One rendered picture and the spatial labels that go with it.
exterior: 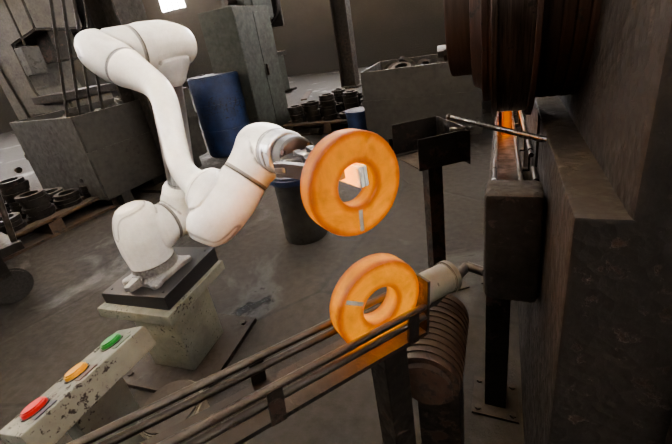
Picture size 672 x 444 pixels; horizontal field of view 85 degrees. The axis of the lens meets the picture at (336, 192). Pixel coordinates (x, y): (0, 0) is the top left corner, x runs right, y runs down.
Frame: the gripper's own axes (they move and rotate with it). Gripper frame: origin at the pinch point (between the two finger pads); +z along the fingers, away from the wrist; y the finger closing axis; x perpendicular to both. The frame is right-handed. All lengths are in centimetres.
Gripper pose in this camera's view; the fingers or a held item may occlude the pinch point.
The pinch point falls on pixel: (349, 172)
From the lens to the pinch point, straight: 53.5
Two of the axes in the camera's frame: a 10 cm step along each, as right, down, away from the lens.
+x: -1.7, -9.2, -3.5
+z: 5.3, 2.1, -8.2
